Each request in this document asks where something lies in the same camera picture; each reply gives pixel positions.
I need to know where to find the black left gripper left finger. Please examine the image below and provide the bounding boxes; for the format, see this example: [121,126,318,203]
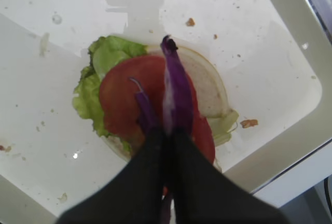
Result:
[57,128,165,223]

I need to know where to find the bottom bun on tray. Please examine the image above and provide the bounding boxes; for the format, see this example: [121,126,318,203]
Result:
[101,45,230,162]

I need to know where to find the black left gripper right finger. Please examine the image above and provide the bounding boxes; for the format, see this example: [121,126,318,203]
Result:
[169,129,288,223]

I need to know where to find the lettuce leaf on bun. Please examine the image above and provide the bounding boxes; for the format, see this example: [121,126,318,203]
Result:
[72,35,147,137]

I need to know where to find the tomato slice on bun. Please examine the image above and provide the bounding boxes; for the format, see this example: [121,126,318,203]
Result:
[99,55,216,166]

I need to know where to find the purple cabbage strips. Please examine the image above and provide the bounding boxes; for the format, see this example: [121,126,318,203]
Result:
[129,34,195,224]

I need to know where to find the white metal serving tray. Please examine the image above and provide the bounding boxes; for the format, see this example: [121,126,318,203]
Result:
[1,0,331,223]

